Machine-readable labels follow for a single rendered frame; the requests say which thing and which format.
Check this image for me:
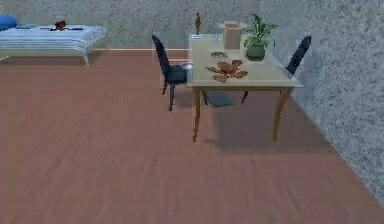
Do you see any dark grey floor cushion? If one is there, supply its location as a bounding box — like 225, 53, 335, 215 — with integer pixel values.
205, 91, 234, 108

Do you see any dark blue dining chair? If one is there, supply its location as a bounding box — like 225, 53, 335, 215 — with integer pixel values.
151, 33, 209, 112
241, 35, 312, 104

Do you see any light wooden dining table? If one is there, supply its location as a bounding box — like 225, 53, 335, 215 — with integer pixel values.
186, 33, 305, 144

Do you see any open cardboard box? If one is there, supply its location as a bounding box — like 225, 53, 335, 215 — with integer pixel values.
217, 20, 250, 51

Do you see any brown figurine statue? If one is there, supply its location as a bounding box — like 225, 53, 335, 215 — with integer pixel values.
191, 11, 204, 40

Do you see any green potted house plant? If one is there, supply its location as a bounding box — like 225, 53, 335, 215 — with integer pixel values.
243, 13, 281, 62

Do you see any red and black object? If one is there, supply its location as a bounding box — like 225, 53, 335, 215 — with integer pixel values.
48, 20, 84, 32

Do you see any blue striped bed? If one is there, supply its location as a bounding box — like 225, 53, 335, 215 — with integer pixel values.
0, 23, 109, 69

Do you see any blue pillow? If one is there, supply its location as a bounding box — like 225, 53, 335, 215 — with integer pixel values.
0, 14, 18, 32

